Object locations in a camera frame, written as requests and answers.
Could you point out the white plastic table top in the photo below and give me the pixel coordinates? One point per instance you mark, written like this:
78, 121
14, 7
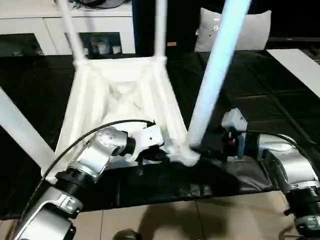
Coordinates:
120, 90

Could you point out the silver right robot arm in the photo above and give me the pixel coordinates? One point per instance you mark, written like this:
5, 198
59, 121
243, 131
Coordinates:
285, 160

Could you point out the black work mat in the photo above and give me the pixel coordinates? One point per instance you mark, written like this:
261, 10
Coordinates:
270, 105

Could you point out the white board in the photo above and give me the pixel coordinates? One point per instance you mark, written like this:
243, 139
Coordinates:
300, 67

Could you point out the grey white pillow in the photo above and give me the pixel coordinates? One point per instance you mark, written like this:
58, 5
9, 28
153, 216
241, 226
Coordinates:
250, 32

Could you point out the black cabinet with yellow label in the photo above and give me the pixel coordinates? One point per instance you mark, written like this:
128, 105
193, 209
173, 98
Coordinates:
180, 25

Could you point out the dark round kitchen appliance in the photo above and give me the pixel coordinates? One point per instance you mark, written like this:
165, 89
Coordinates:
107, 2

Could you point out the white glass-door cabinet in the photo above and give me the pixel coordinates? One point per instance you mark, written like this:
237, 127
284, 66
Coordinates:
30, 27

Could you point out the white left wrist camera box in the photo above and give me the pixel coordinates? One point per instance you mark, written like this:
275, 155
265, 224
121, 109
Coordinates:
150, 137

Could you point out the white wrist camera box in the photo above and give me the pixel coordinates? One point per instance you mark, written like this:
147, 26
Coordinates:
150, 137
234, 120

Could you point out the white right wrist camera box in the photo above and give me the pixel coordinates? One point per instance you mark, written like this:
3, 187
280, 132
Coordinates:
234, 120

